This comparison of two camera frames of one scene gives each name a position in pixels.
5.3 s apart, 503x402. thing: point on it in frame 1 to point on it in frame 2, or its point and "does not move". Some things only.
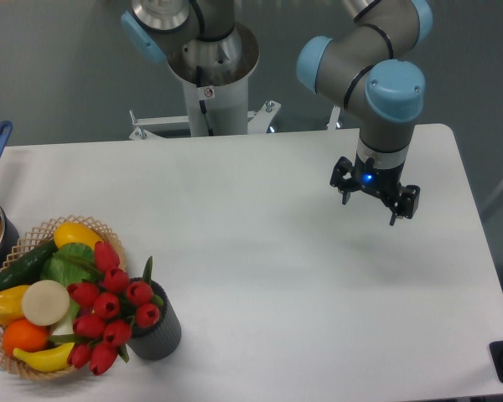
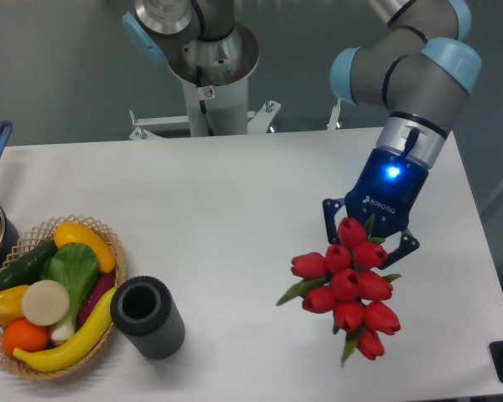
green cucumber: (26, 270) does not move
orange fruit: (24, 336) does not move
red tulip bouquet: (107, 311) to (343, 280)
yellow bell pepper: (5, 305) does not move
